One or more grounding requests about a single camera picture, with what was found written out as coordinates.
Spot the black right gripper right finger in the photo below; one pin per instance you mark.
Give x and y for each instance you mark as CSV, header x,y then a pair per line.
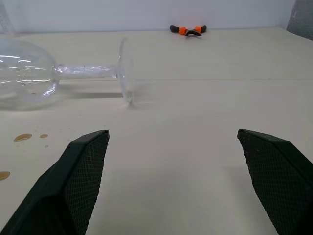
x,y
278,176

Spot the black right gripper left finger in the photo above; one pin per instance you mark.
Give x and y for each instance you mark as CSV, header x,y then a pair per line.
x,y
61,186

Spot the clear plastic cup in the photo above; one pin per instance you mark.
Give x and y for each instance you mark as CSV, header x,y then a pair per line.
x,y
83,71

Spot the grey partition panel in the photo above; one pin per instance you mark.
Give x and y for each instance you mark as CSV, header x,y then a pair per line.
x,y
302,19

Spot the orange and black pliers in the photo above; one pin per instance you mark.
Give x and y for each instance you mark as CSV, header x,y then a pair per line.
x,y
182,30

